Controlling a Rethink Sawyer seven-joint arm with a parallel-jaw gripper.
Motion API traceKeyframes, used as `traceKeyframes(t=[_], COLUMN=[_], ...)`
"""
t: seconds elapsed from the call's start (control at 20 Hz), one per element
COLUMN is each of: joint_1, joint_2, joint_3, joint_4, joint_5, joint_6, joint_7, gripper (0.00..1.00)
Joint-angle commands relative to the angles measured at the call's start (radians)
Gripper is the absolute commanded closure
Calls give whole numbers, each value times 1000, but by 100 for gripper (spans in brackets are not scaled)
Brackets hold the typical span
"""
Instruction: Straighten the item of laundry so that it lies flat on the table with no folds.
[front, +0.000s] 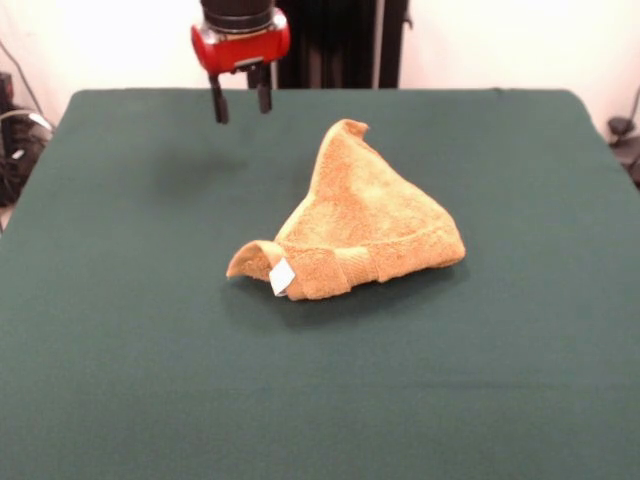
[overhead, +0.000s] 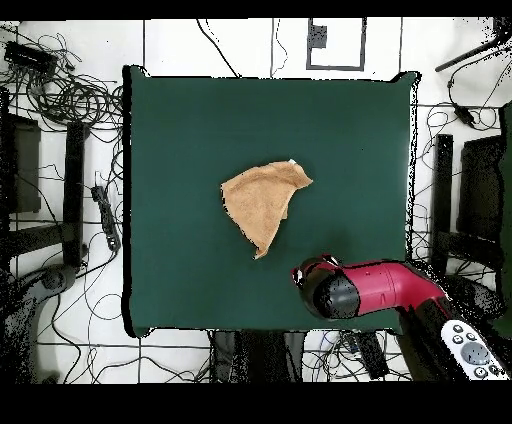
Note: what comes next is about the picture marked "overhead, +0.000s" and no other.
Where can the grey square frame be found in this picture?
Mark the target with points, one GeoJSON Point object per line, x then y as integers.
{"type": "Point", "coordinates": [336, 68]}

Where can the dark green table cloth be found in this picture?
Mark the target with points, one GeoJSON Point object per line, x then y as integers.
{"type": "Point", "coordinates": [180, 160]}

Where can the black stand bar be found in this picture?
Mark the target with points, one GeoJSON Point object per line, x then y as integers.
{"type": "Point", "coordinates": [442, 180]}
{"type": "Point", "coordinates": [74, 180]}

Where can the dark flat panel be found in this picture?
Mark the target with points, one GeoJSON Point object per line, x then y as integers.
{"type": "Point", "coordinates": [24, 168]}
{"type": "Point", "coordinates": [480, 188]}

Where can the black power adapter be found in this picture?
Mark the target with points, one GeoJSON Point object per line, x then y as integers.
{"type": "Point", "coordinates": [464, 114]}

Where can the black slanted rod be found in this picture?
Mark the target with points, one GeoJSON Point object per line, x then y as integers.
{"type": "Point", "coordinates": [468, 54]}

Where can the tan terry towel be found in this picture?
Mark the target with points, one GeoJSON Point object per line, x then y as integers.
{"type": "Point", "coordinates": [256, 200]}

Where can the black power strip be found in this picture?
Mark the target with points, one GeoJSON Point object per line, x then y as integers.
{"type": "Point", "coordinates": [372, 356]}
{"type": "Point", "coordinates": [107, 220]}

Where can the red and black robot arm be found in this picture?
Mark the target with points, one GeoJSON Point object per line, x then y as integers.
{"type": "Point", "coordinates": [380, 284]}

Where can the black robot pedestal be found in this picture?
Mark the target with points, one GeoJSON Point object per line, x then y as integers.
{"type": "Point", "coordinates": [260, 356]}

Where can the black flat box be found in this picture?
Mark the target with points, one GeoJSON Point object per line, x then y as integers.
{"type": "Point", "coordinates": [30, 58]}

